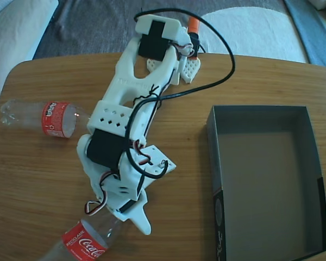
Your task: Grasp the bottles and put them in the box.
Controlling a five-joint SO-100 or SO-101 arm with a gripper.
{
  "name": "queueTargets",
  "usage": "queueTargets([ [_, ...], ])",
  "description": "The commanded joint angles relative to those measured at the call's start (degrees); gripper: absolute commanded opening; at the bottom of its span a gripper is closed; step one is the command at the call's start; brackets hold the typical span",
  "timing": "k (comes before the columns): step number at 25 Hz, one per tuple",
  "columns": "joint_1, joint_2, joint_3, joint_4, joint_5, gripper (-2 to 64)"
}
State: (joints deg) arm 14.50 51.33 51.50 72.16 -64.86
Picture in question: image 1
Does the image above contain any clear bottle Coca-Cola script label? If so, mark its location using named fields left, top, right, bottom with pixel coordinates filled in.
left=39, top=210, right=126, bottom=261

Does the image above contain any clear bottle red printed label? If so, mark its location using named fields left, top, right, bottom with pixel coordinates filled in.
left=0, top=99, right=92, bottom=140

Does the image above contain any grey cardboard box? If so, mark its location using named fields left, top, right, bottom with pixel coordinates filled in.
left=205, top=104, right=326, bottom=261

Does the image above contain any orange black table clamp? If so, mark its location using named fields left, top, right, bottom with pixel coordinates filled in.
left=186, top=17, right=202, bottom=60

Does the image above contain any white sofa cushion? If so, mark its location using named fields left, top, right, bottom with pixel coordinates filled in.
left=0, top=0, right=59, bottom=136

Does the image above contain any white rug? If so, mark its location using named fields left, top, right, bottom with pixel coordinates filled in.
left=199, top=7, right=308, bottom=64

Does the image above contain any blue cloth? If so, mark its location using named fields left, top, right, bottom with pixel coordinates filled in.
left=284, top=0, right=326, bottom=67

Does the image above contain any flat white camera mount plate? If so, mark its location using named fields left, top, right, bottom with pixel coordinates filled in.
left=135, top=145, right=177, bottom=181

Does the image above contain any black cable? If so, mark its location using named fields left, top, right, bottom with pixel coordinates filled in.
left=124, top=8, right=236, bottom=180

